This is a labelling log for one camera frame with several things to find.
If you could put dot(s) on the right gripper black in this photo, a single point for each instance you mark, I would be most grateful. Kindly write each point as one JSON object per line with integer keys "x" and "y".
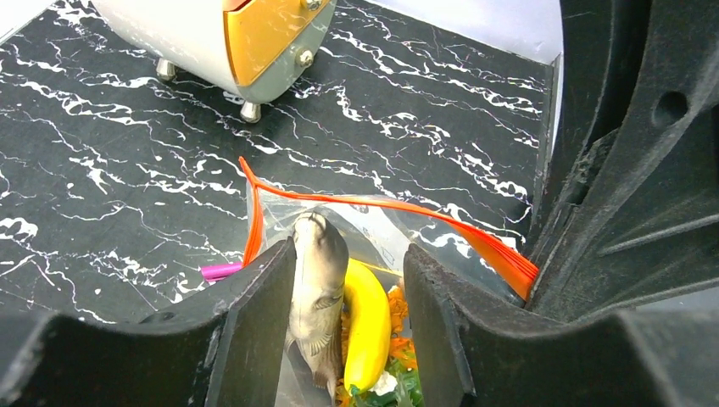
{"x": 626, "y": 206}

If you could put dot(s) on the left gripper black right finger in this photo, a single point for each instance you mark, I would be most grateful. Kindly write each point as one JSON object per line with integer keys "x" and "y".
{"x": 475, "y": 349}

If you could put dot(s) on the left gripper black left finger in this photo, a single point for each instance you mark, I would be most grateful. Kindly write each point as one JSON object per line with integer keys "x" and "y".
{"x": 220, "y": 347}

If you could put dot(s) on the yellow banana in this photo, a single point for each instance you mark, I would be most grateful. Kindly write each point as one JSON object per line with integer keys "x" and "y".
{"x": 369, "y": 328}

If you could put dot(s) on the clear zip bag orange zipper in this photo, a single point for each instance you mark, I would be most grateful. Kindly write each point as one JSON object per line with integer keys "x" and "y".
{"x": 378, "y": 231}

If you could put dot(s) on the purple cap marker pen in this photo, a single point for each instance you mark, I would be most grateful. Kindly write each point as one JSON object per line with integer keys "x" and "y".
{"x": 214, "y": 273}

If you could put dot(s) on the round drawer cabinet cream orange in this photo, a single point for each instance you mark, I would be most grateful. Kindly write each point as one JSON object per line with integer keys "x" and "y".
{"x": 252, "y": 49}

